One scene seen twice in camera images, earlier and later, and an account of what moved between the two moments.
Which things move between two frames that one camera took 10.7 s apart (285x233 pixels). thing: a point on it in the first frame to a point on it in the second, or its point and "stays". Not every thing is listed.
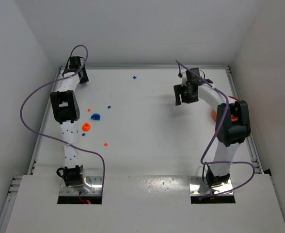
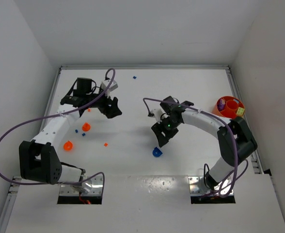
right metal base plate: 197,187 stays
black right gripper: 184,90 to 166,130
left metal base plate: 95,182 stays
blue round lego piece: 95,117 to 156,152
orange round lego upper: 86,126 stays
